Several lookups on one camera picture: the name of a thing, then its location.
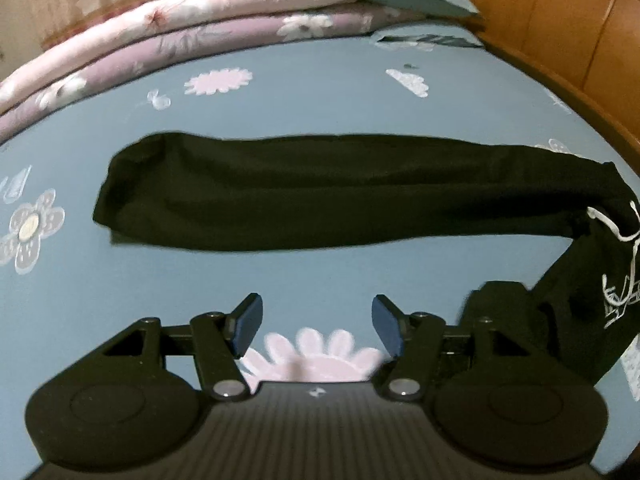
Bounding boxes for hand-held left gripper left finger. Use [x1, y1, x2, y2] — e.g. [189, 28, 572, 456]
[102, 294, 264, 403]

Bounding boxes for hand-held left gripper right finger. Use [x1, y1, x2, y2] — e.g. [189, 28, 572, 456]
[371, 294, 531, 403]

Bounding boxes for black pants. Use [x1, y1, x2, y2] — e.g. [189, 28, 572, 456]
[92, 131, 640, 391]

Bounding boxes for blue floral bed sheet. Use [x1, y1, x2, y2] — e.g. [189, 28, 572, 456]
[0, 22, 640, 466]

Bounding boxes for pink floral quilt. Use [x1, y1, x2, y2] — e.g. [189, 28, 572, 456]
[0, 0, 438, 111]

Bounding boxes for wooden headboard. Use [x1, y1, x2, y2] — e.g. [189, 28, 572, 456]
[427, 0, 640, 178]

